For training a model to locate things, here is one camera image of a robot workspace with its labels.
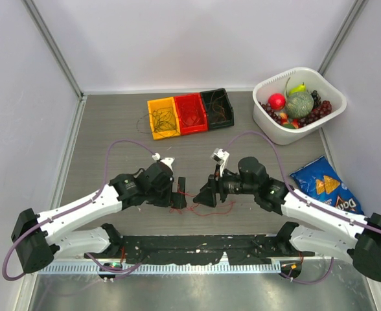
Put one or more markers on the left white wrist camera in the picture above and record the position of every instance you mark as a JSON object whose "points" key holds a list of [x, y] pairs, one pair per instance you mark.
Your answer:
{"points": [[168, 161]]}

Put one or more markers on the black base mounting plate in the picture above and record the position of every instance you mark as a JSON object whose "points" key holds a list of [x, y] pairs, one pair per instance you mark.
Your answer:
{"points": [[202, 249]]}

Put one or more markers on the black plastic bin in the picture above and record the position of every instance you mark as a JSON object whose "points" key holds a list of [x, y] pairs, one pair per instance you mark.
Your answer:
{"points": [[218, 108]]}

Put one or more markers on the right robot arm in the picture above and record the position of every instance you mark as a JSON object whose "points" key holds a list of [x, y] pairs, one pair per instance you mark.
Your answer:
{"points": [[353, 238]]}

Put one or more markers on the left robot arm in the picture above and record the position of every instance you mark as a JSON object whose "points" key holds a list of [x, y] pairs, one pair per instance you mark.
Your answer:
{"points": [[39, 238]]}

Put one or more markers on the red apple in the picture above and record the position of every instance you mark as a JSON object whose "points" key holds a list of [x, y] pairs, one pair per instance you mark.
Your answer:
{"points": [[277, 101]]}

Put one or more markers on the green melon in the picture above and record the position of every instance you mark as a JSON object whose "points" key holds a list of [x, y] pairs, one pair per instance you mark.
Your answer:
{"points": [[299, 105]]}

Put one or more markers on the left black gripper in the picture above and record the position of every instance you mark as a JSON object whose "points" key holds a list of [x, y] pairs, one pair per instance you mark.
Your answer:
{"points": [[176, 199]]}

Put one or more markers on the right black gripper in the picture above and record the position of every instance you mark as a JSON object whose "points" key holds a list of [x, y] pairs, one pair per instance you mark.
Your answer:
{"points": [[207, 195]]}

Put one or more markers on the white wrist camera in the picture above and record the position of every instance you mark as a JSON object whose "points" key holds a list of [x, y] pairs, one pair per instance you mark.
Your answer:
{"points": [[168, 161], [221, 157]]}

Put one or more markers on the white slotted cable duct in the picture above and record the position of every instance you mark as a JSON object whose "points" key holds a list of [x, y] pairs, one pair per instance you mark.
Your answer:
{"points": [[223, 267]]}

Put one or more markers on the red plastic bin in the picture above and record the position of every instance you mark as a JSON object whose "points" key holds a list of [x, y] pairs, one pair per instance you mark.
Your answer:
{"points": [[191, 114]]}

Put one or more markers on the yellow plastic bin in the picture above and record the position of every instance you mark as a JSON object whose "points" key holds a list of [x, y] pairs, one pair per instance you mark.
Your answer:
{"points": [[163, 118]]}

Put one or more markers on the yellow-green pear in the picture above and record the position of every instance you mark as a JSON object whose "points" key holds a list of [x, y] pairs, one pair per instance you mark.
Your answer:
{"points": [[296, 89]]}

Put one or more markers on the blue Doritos chip bag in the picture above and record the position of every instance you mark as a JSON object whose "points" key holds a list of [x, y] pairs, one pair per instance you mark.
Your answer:
{"points": [[320, 181]]}

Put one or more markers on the white plastic basket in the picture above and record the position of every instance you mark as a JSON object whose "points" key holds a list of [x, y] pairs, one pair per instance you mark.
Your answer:
{"points": [[292, 78]]}

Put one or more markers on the dark red grape bunch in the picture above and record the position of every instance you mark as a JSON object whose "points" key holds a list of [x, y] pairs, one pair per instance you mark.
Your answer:
{"points": [[324, 109]]}

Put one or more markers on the small peach fruit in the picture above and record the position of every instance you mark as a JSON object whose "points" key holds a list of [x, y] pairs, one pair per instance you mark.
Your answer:
{"points": [[286, 122]]}

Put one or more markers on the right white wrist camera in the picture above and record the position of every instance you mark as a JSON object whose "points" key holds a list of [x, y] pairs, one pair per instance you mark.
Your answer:
{"points": [[221, 157]]}

